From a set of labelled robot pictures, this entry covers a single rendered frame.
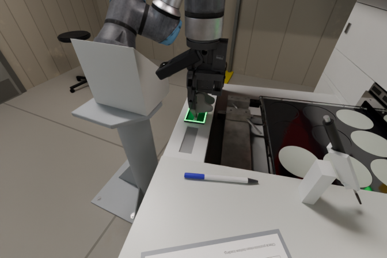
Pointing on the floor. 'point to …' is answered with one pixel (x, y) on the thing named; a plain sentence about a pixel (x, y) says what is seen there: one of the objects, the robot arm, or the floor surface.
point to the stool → (71, 42)
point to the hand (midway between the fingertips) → (193, 113)
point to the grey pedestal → (134, 162)
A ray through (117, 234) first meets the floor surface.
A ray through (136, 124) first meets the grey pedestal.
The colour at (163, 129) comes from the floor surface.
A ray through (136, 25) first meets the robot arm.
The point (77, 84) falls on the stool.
